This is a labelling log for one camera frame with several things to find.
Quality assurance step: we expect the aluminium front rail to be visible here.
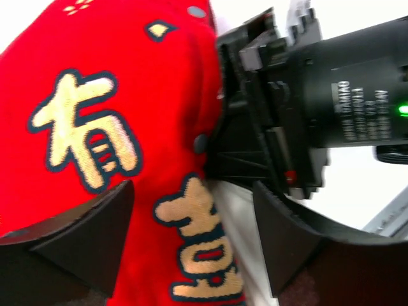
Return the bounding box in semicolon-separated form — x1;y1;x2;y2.
363;187;408;240

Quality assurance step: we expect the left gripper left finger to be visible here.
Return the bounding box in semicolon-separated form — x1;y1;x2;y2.
1;180;135;306

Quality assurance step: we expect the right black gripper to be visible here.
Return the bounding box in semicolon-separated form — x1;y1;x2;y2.
205;8;407;199

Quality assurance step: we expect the white pillow insert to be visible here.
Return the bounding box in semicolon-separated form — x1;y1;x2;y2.
207;180;278;306

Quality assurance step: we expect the red printed pillowcase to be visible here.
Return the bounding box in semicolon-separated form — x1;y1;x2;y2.
1;1;246;305

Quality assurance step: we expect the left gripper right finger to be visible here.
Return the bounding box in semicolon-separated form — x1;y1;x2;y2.
253;181;407;306

